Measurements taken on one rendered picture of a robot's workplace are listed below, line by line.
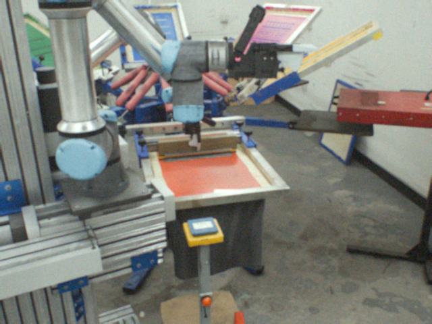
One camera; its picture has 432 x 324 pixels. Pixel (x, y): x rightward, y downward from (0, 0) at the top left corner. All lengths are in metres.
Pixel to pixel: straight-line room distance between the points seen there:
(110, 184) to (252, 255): 1.05
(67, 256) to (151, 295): 1.71
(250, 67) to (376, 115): 1.72
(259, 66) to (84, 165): 0.48
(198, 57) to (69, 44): 0.29
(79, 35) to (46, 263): 0.57
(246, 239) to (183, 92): 1.18
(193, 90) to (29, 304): 0.96
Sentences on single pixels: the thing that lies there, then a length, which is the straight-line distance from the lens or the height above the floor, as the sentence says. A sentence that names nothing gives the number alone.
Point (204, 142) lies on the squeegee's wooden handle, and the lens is 2.31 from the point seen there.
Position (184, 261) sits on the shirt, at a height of 0.62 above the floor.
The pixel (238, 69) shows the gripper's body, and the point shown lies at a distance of 1.08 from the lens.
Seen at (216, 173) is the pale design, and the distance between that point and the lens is 2.14.
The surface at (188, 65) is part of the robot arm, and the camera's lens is 1.06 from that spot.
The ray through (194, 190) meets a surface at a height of 0.95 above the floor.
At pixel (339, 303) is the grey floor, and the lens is 2.92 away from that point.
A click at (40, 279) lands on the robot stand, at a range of 1.27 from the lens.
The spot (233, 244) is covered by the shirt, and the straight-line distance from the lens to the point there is 2.13.
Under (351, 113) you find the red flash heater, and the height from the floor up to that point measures 1.07.
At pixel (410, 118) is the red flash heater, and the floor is 1.07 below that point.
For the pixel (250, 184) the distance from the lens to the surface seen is 2.04.
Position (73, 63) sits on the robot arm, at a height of 1.65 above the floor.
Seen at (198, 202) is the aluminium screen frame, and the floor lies 0.97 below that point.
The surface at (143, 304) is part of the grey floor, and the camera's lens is 2.88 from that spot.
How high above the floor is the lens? 1.85
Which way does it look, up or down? 23 degrees down
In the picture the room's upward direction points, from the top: 1 degrees counter-clockwise
